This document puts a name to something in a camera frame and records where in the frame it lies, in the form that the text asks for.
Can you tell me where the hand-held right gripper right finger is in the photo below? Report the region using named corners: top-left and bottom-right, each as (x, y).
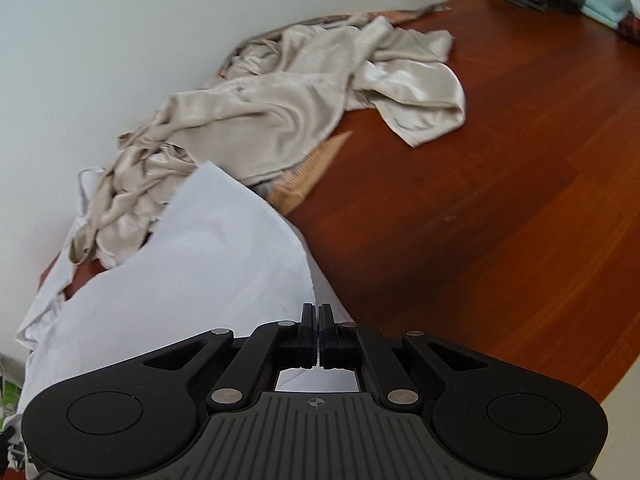
top-left (319, 304), bottom-right (507, 412)

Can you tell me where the light teal folded cloth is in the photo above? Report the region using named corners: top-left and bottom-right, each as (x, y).
top-left (582, 0), bottom-right (634, 29)

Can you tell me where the dark red patterned cloth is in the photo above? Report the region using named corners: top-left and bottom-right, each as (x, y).
top-left (616, 15), bottom-right (640, 46)

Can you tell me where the beige satin garment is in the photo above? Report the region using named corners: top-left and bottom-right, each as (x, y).
top-left (67, 15), bottom-right (468, 269)

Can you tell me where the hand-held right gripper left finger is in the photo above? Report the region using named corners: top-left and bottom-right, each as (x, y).
top-left (125, 303), bottom-right (319, 412)

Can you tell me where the white shirt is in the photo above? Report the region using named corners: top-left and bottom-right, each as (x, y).
top-left (15, 160), bottom-right (360, 480)

